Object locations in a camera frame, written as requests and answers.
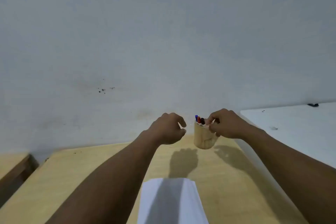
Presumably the person's right hand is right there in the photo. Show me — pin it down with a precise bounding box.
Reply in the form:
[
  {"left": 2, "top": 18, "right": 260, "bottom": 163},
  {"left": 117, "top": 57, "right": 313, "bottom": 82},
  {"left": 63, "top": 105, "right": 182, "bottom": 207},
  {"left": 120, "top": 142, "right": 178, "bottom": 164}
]
[{"left": 205, "top": 108, "right": 253, "bottom": 140}]

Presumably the person's left hand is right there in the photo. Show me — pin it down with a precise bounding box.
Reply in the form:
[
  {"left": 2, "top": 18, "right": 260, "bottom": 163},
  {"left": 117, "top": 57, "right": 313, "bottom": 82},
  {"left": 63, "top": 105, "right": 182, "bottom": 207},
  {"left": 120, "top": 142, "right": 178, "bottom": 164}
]
[{"left": 143, "top": 113, "right": 187, "bottom": 145}]

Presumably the person's left forearm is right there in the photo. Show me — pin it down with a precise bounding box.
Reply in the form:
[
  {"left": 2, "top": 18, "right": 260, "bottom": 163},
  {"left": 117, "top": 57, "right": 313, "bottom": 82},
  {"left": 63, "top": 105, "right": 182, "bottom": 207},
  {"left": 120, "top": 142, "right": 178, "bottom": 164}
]
[{"left": 45, "top": 130, "right": 161, "bottom": 224}]

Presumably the person's right forearm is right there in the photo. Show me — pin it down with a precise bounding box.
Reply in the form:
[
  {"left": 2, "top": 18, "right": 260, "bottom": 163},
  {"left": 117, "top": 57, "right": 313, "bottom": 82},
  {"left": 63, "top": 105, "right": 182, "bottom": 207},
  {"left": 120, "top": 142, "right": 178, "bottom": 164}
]
[{"left": 241, "top": 124, "right": 336, "bottom": 224}]

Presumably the wooden pen holder cup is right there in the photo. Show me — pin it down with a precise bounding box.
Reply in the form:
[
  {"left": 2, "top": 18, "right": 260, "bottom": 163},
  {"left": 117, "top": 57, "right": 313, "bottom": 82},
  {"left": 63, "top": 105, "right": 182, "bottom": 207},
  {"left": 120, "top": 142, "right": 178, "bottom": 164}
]
[{"left": 193, "top": 121, "right": 220, "bottom": 150}]

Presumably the white paper sheet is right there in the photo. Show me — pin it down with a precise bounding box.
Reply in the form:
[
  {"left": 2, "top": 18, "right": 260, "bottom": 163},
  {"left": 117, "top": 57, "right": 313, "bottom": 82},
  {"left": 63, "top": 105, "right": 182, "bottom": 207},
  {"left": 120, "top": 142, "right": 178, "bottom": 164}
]
[{"left": 137, "top": 178, "right": 209, "bottom": 224}]

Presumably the white table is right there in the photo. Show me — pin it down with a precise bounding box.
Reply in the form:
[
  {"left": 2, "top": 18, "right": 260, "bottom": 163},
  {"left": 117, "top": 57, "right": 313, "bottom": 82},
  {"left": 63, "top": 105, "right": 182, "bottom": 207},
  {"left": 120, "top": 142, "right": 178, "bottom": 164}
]
[{"left": 234, "top": 102, "right": 336, "bottom": 206}]

